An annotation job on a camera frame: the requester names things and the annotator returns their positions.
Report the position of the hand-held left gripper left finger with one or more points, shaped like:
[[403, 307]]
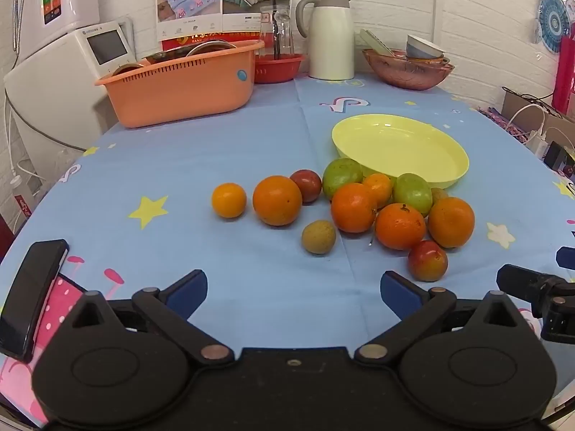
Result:
[[188, 289]]

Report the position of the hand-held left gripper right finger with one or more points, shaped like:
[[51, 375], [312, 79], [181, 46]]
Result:
[[400, 291]]

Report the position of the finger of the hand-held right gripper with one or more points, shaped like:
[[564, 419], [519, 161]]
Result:
[[567, 258], [521, 283]]

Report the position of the red plum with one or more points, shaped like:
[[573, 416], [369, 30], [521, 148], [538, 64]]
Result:
[[307, 184], [427, 261]]

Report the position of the orange with stem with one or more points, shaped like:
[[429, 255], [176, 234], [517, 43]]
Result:
[[400, 228]]

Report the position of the brown kiwi fruit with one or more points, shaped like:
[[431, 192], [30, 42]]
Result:
[[319, 237]]

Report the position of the small orange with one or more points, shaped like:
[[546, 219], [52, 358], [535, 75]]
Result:
[[381, 186], [229, 200]]

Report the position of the green mango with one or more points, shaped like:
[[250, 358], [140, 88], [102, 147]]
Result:
[[412, 193], [341, 174]]

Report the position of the brown longan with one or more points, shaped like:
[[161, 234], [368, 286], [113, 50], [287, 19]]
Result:
[[439, 194]]

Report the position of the large orange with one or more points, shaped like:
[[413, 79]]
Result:
[[277, 200]]

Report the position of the yellow plastic plate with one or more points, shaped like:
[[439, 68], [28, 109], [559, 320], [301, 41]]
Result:
[[400, 148]]

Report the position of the black device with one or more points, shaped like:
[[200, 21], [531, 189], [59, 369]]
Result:
[[557, 156]]

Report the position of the white charger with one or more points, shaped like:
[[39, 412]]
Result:
[[535, 142]]

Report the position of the blue star-print tablecloth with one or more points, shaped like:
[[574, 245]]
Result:
[[215, 143]]

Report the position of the patterned cloth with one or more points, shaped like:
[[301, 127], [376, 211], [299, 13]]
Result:
[[498, 121]]

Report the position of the black smartphone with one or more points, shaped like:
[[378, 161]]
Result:
[[31, 296]]

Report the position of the cardboard box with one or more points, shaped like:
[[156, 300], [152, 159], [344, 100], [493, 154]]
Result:
[[516, 103]]

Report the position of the red box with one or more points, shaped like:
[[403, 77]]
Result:
[[567, 76]]

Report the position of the white bottle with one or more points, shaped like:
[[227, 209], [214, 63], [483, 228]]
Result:
[[21, 197]]

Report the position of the orange plastic basket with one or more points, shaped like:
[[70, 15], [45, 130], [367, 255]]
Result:
[[179, 94]]

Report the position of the pink glass bowl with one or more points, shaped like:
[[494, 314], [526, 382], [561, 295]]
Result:
[[409, 75]]

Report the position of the small steel bowl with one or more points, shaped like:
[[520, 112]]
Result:
[[128, 69]]

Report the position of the patterned bowl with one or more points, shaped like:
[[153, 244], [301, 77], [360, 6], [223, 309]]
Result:
[[442, 59]]

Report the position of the red plastic basket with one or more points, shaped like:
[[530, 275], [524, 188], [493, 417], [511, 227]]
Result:
[[276, 69]]

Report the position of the blue round paper fan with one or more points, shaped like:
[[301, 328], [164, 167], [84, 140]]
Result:
[[552, 20]]

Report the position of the white appliance with screen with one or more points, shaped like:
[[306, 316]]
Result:
[[49, 94]]

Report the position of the blue white bowl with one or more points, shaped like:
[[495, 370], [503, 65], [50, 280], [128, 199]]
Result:
[[422, 47]]

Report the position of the white dish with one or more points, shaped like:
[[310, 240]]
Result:
[[377, 42]]

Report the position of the white thermos jug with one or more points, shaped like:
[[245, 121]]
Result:
[[331, 40]]

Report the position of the dark stirring stick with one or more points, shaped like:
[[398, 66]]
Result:
[[276, 40]]

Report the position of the glass jar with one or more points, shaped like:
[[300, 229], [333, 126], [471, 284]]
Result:
[[287, 31]]

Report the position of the white wall conduit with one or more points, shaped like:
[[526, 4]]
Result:
[[436, 0]]

